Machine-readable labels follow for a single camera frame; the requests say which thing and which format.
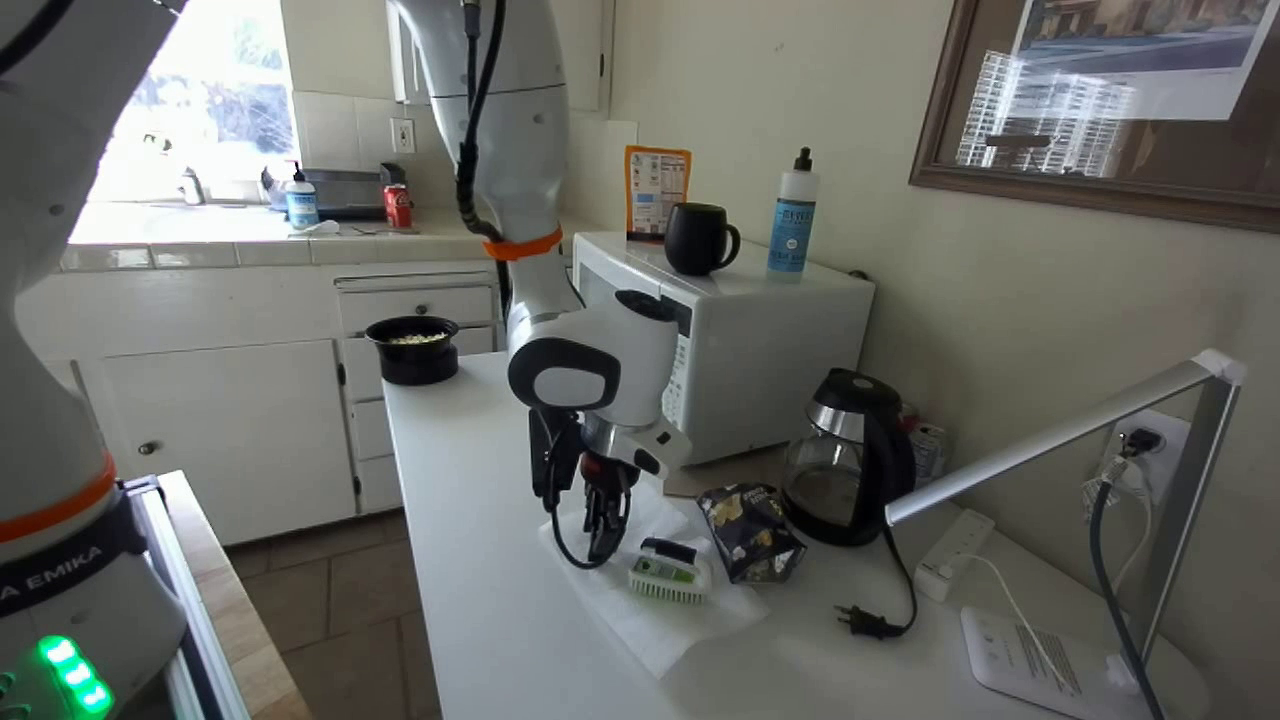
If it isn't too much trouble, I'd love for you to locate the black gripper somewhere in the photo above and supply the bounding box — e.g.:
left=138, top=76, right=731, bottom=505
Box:
left=530, top=405, right=646, bottom=569

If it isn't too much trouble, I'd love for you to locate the black chip packet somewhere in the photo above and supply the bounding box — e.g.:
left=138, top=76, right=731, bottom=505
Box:
left=695, top=479, right=808, bottom=588

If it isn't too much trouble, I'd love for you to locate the white microwave oven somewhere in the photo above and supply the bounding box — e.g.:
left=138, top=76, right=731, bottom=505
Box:
left=569, top=227, right=880, bottom=474

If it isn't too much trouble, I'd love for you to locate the black glass electric kettle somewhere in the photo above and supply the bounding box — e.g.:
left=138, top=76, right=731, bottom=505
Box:
left=780, top=369, right=919, bottom=549

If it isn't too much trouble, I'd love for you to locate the black cooking pan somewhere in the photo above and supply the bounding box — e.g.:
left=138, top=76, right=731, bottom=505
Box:
left=362, top=311, right=465, bottom=391

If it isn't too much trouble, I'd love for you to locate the black mug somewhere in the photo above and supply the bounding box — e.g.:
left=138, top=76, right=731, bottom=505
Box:
left=660, top=202, right=744, bottom=279

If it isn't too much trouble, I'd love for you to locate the blue soap bottle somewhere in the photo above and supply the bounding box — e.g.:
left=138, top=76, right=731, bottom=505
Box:
left=766, top=146, right=819, bottom=279

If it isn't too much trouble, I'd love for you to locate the red soda can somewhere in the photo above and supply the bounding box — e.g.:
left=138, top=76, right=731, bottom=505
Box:
left=376, top=177, right=421, bottom=232

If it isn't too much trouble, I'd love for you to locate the white kitchen cabinet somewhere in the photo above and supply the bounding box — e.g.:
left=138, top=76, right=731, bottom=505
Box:
left=15, top=215, right=514, bottom=552

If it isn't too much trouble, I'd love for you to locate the small blue dispenser bottle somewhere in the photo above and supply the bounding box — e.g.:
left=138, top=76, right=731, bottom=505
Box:
left=281, top=164, right=323, bottom=235

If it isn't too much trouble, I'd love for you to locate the white desk lamp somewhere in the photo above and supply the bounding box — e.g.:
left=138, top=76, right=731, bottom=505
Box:
left=880, top=348, right=1250, bottom=720

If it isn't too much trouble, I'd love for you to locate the framed building poster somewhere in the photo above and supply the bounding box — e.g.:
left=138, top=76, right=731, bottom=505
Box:
left=907, top=0, right=1280, bottom=235

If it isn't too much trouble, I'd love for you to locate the black kettle power cord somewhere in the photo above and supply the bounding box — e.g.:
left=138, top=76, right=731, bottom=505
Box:
left=834, top=512, right=923, bottom=644

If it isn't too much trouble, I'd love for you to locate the wooden metal mounting frame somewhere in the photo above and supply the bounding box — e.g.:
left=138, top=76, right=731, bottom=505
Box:
left=118, top=465, right=318, bottom=720

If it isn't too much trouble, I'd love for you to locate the grey lamp power cable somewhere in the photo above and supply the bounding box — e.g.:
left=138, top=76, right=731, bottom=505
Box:
left=1086, top=425, right=1169, bottom=720

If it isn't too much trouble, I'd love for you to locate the white wall outlet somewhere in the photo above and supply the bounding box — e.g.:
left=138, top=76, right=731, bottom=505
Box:
left=1086, top=410, right=1198, bottom=517

